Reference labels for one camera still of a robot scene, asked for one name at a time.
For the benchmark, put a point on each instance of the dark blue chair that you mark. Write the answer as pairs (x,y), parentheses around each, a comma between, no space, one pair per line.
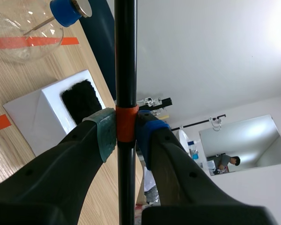
(100,39)

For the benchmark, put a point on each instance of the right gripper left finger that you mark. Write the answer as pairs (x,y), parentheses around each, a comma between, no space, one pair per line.
(49,178)

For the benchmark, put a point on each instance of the person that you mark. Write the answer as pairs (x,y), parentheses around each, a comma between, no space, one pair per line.
(226,162)

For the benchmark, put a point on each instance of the clear glass flask blue stopper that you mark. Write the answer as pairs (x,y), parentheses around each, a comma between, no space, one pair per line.
(25,28)

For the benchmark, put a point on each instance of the black fur patch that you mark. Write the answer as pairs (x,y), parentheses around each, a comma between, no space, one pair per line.
(80,103)

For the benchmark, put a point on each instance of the white box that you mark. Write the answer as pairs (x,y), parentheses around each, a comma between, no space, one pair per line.
(37,117)

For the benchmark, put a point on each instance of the long black rod red band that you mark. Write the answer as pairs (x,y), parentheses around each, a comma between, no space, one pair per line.
(126,70)

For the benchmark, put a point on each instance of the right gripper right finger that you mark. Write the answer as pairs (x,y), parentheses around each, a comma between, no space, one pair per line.
(178,178)

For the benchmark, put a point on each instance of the black metal rail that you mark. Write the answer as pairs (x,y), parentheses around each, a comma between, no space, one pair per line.
(196,123)

